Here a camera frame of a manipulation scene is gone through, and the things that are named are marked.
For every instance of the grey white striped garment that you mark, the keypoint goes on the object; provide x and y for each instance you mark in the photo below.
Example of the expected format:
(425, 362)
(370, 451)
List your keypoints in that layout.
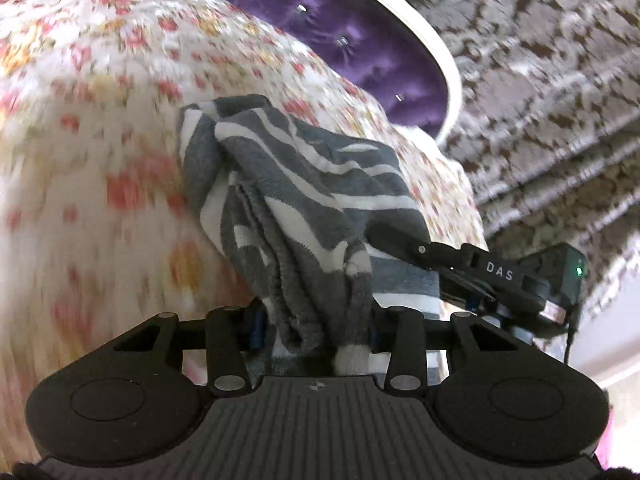
(300, 200)

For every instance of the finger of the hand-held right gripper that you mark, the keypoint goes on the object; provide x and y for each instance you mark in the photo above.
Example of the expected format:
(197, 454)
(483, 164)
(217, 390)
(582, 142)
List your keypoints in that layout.
(400, 242)

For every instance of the purple tufted headboard cream frame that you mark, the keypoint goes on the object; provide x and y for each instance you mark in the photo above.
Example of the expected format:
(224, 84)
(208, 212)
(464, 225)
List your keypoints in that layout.
(350, 35)

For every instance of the floral bedsheet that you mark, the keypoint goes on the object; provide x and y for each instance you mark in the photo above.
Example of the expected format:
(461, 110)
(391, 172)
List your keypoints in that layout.
(100, 135)

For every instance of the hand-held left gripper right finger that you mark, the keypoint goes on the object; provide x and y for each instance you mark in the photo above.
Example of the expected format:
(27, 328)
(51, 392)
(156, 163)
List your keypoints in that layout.
(375, 332)

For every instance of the brown grey patterned carpet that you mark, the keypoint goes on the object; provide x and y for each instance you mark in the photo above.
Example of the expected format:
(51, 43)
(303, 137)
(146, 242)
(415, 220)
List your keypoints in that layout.
(540, 85)

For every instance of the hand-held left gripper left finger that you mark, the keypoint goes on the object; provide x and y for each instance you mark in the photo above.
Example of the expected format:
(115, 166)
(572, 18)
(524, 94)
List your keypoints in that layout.
(257, 329)

